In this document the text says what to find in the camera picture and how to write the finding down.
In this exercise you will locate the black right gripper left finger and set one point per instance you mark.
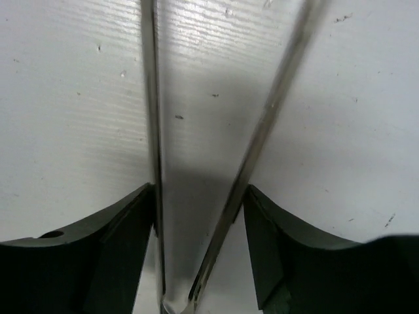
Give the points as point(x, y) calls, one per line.
point(90, 266)

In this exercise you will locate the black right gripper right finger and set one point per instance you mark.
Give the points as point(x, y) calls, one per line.
point(298, 268)

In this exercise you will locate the metal tongs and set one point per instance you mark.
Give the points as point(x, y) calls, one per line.
point(305, 25)

